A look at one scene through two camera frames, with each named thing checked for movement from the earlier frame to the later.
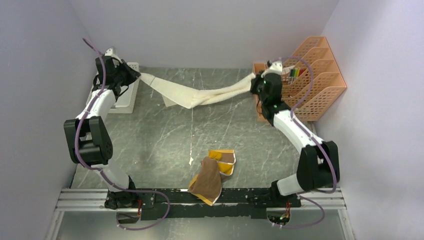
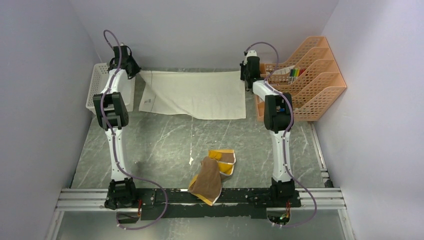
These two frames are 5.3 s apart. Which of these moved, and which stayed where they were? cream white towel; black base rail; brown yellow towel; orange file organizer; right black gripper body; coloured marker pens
Moved: right black gripper body; cream white towel
Stayed: black base rail; brown yellow towel; coloured marker pens; orange file organizer
